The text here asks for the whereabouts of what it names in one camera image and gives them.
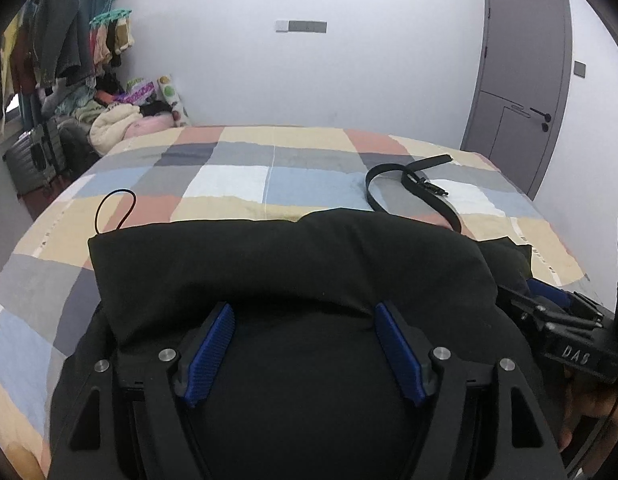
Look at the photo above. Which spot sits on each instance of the person's right hand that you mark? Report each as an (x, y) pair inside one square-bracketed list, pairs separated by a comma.
[(589, 405)]

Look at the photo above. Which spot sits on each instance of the checkered bed blanket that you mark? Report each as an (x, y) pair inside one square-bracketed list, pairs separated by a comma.
[(229, 185)]

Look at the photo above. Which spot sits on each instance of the black bag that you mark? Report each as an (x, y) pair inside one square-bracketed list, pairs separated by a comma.
[(79, 147)]

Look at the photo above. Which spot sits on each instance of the silver suitcase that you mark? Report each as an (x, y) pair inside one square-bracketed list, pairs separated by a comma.
[(31, 160)]

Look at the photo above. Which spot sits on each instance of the grey wall panel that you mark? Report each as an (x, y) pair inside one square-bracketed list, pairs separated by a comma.
[(301, 26)]

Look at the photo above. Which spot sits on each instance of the grey wall switch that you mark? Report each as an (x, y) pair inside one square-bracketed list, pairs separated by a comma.
[(580, 68)]

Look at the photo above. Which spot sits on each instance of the purple packet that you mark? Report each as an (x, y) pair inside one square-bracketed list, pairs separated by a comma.
[(139, 91)]

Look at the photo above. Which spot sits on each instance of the pink cloth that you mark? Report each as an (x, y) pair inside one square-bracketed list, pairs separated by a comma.
[(154, 124)]

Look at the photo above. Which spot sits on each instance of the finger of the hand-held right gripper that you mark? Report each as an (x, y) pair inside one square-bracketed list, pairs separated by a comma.
[(554, 296), (521, 305)]

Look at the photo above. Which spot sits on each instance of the black puffer jacket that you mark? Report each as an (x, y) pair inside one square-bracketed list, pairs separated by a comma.
[(299, 270)]

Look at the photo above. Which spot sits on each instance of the spotted pillow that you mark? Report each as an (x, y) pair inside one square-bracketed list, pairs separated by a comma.
[(171, 97)]

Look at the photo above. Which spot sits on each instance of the cream fleece garment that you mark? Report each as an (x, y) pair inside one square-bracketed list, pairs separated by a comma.
[(114, 127)]

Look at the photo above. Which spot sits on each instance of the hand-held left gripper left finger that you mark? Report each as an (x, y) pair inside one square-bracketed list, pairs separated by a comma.
[(209, 355)]

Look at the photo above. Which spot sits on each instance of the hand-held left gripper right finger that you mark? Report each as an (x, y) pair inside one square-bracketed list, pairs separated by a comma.
[(399, 355)]

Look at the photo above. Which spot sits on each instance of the grey door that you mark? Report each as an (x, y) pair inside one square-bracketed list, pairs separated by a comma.
[(524, 70)]

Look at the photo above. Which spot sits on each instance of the dark red garment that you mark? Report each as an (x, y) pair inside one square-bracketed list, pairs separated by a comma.
[(21, 65)]

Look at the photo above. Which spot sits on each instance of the black belt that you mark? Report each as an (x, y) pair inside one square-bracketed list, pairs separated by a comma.
[(429, 161)]

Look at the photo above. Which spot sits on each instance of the green sock hanger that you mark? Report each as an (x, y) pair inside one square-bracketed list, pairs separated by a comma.
[(111, 35)]

